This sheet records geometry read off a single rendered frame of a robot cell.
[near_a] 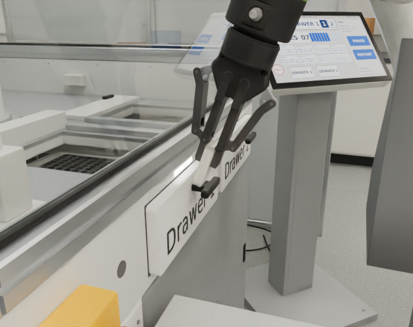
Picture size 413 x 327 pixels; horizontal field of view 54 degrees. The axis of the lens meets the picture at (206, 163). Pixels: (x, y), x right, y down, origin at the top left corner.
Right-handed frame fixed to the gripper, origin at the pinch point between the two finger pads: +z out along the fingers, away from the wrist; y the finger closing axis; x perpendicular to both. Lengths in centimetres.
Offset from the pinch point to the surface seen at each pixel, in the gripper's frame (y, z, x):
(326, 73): 11, -8, 90
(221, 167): -0.4, 8.7, 20.2
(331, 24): 6, -23, 107
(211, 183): 1.5, 4.3, 2.8
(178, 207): -0.8, 7.0, -3.8
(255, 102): -16, 28, 160
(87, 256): -3.7, 4.1, -24.8
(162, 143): -7.0, -1.0, -2.1
